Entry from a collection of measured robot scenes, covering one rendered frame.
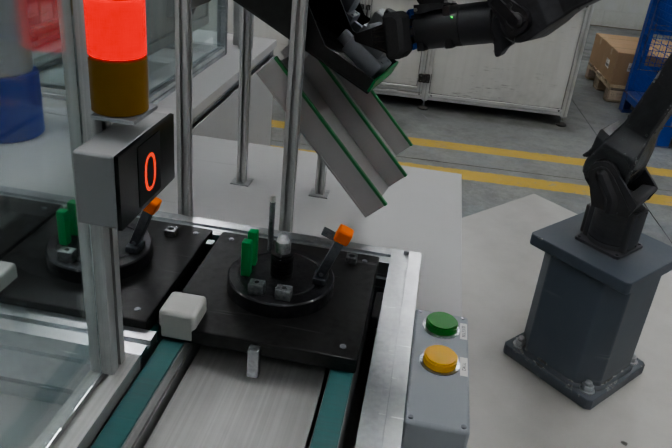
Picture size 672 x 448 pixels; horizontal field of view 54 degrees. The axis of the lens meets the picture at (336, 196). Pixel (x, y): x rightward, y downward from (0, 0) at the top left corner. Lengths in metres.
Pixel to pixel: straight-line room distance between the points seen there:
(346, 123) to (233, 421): 0.56
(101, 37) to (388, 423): 0.47
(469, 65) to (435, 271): 3.74
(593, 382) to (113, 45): 0.74
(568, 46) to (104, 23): 4.46
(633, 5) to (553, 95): 4.83
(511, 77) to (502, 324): 3.90
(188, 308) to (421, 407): 0.29
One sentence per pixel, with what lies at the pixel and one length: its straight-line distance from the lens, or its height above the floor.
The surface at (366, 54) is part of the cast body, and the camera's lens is 1.01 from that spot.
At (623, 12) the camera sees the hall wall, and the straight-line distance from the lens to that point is 9.68.
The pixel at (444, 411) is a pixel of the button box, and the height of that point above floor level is 0.96.
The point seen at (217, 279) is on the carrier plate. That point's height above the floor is 0.97.
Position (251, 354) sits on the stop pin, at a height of 0.96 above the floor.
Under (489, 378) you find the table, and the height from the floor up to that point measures 0.86.
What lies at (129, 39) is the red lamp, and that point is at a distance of 0.60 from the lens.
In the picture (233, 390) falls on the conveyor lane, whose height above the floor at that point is 0.92.
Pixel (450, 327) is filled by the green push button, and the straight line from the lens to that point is 0.86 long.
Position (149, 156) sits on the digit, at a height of 1.22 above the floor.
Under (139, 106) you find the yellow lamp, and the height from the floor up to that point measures 1.27.
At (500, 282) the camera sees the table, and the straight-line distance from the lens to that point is 1.20.
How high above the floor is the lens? 1.47
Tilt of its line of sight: 26 degrees down
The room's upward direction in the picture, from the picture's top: 6 degrees clockwise
